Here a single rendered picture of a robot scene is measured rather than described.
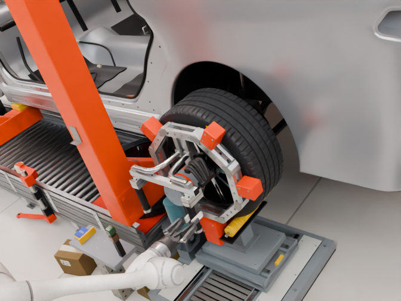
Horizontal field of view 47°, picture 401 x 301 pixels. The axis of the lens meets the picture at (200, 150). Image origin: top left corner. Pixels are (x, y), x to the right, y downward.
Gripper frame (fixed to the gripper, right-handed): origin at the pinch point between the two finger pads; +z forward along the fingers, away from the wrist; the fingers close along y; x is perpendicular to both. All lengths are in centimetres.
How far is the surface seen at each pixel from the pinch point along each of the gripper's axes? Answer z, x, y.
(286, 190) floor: 110, -83, -32
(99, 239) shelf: -11, -38, -79
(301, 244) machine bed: 63, -75, 7
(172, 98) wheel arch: 54, 23, -53
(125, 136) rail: 90, -49, -171
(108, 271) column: -18, -55, -73
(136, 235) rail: 9, -49, -72
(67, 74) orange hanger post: 5, 63, -60
